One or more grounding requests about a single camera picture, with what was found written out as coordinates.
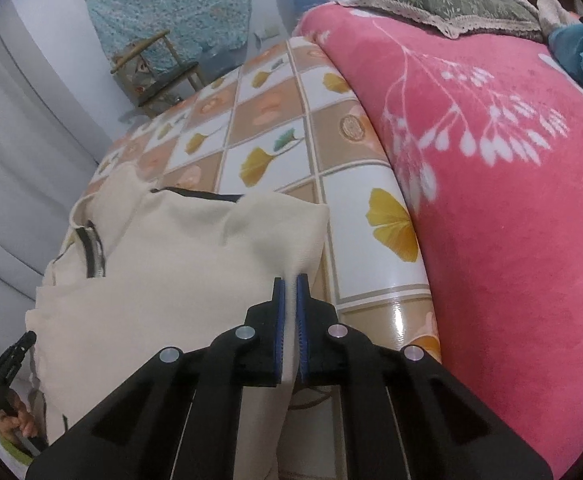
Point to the white curtain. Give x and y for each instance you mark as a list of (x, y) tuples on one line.
[(21, 160)]

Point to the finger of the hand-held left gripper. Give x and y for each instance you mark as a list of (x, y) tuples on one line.
[(8, 375)]

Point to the green fuzzy cloth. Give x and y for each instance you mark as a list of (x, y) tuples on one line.
[(13, 455)]

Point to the green lace-trimmed pillow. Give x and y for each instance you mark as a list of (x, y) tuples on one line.
[(446, 5)]

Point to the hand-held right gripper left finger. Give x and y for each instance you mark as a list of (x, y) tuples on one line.
[(279, 330)]

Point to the wooden chair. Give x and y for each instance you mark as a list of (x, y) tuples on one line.
[(171, 77)]

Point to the white wall socket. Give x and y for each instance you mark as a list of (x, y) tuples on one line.
[(270, 32)]

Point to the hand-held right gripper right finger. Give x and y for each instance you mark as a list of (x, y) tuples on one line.
[(302, 330)]

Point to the teal floral cloth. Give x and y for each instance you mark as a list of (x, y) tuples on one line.
[(171, 10)]

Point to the cream zip jacket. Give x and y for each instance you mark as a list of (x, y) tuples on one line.
[(171, 270)]

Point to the person's left hand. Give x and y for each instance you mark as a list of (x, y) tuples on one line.
[(6, 422)]

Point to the pink floral blanket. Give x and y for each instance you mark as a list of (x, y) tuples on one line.
[(496, 235)]

